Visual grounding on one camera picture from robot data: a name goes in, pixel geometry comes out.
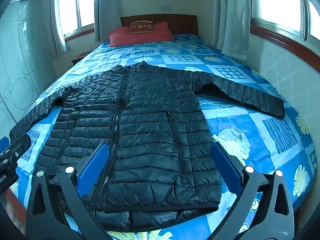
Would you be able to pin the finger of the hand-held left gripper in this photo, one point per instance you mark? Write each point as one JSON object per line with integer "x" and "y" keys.
{"x": 18, "y": 145}

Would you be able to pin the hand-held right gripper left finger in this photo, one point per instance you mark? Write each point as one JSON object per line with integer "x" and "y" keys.
{"x": 93, "y": 166}

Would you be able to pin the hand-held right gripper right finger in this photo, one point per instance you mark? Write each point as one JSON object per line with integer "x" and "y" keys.
{"x": 226, "y": 166}

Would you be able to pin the black puffer jacket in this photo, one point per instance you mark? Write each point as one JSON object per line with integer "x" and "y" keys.
{"x": 150, "y": 117}

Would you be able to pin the blue patterned bed sheet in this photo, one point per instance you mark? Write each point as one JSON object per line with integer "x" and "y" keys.
{"x": 250, "y": 120}

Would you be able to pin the wardrobe with patterned glass doors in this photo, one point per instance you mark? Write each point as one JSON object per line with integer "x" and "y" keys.
{"x": 25, "y": 55}

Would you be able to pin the wooden nightstand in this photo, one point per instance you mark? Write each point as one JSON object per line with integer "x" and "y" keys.
{"x": 78, "y": 58}

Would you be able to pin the wooden window sill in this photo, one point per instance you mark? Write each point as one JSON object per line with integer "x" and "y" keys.
{"x": 287, "y": 43}
{"x": 80, "y": 33}

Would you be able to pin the red pillow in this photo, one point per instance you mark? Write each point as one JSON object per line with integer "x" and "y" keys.
{"x": 120, "y": 37}

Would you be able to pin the white curtain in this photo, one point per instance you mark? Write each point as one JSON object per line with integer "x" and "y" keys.
{"x": 56, "y": 17}

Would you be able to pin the small brown printed cushion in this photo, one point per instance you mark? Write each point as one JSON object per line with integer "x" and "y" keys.
{"x": 140, "y": 27}

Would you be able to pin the grey curtain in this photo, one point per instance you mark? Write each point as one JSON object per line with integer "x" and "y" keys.
{"x": 232, "y": 17}
{"x": 106, "y": 10}

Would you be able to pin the wooden headboard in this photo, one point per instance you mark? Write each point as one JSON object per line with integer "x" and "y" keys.
{"x": 177, "y": 20}

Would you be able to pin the window with white frame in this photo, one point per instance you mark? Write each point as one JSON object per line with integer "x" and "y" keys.
{"x": 77, "y": 5}
{"x": 277, "y": 0}

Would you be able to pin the white wall socket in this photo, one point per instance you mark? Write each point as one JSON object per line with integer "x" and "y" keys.
{"x": 166, "y": 7}

